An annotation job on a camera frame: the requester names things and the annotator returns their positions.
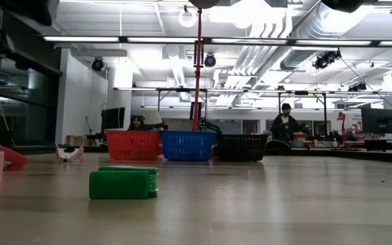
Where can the red mini stapler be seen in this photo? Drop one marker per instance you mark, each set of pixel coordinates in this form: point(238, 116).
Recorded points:
point(14, 158)

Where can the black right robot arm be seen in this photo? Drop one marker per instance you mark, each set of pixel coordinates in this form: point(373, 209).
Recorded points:
point(342, 4)

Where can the green mini stapler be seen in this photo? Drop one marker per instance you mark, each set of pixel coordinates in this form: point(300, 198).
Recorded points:
point(117, 185)

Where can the pink staple remover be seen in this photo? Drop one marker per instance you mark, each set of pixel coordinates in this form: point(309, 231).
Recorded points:
point(75, 156)

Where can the blue plastic basket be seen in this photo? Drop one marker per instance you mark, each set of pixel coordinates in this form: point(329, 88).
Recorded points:
point(187, 146)

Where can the black plastic basket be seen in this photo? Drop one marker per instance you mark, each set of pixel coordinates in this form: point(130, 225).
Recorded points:
point(242, 148)

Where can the person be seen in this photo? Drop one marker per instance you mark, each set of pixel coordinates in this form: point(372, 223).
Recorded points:
point(136, 124)
point(284, 127)

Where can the black ceiling spotlight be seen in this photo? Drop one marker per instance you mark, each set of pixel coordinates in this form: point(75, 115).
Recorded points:
point(97, 64)
point(210, 60)

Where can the red plastic basket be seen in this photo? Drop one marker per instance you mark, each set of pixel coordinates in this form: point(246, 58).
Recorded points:
point(133, 146)

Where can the black computer monitor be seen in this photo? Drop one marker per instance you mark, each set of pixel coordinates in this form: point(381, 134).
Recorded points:
point(378, 120)
point(113, 119)

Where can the wooden crate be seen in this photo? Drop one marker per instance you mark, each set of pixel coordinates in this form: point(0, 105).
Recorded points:
point(77, 140)

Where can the small red desk lamp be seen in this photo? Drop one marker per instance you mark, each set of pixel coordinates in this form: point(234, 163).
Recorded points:
point(341, 116)

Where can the black station frame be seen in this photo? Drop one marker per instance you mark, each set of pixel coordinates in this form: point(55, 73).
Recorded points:
point(325, 112)

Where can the silver ventilation duct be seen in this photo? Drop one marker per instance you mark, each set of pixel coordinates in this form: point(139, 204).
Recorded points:
point(318, 30)

